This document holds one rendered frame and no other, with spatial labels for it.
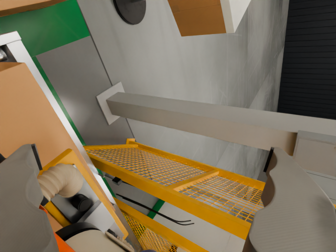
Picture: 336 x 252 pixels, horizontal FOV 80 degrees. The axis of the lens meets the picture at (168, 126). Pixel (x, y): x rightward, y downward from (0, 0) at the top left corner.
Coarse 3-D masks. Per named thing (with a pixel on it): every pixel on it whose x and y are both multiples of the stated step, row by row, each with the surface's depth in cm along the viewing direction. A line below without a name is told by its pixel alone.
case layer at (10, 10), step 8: (0, 0) 71; (8, 0) 73; (16, 0) 75; (24, 0) 77; (32, 0) 79; (40, 0) 81; (48, 0) 83; (56, 0) 94; (64, 0) 110; (0, 8) 72; (8, 8) 74; (16, 8) 81; (24, 8) 93; (32, 8) 109
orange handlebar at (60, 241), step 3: (54, 234) 27; (57, 237) 28; (57, 240) 27; (60, 240) 28; (63, 240) 29; (57, 243) 27; (60, 243) 28; (63, 243) 28; (66, 243) 29; (60, 246) 28; (63, 246) 28; (66, 246) 29; (69, 246) 30; (60, 249) 28; (63, 249) 28; (66, 249) 29; (69, 249) 29; (72, 249) 30
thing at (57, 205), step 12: (60, 156) 39; (72, 156) 40; (84, 168) 43; (84, 180) 43; (84, 192) 43; (96, 192) 46; (48, 204) 38; (60, 204) 39; (72, 204) 41; (84, 204) 41; (108, 204) 50; (60, 216) 40; (72, 216) 42; (120, 228) 55
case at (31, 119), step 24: (0, 72) 43; (24, 72) 47; (0, 96) 44; (24, 96) 48; (0, 120) 45; (24, 120) 48; (48, 120) 53; (0, 144) 46; (48, 144) 54; (72, 144) 60; (48, 216) 58
